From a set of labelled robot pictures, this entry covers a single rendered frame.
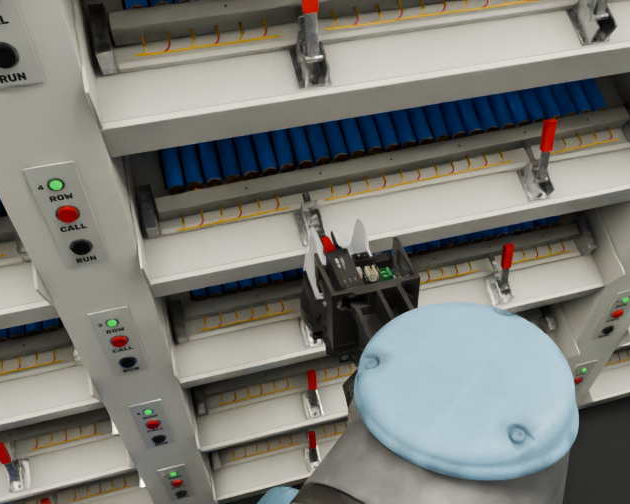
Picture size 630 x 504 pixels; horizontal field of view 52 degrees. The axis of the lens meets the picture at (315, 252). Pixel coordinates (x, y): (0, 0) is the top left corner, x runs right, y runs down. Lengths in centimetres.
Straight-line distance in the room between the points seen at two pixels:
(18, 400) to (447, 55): 63
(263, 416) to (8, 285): 46
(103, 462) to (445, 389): 81
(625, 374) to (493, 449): 116
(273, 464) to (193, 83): 79
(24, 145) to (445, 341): 38
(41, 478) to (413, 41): 78
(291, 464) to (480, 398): 94
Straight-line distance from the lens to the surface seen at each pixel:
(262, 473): 119
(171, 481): 108
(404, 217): 72
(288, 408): 101
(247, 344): 84
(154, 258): 69
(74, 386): 86
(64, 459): 104
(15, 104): 53
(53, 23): 50
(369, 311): 49
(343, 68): 57
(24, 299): 70
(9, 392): 88
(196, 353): 84
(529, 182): 77
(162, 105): 55
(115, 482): 121
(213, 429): 101
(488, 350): 28
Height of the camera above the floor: 123
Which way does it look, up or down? 48 degrees down
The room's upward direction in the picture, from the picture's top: straight up
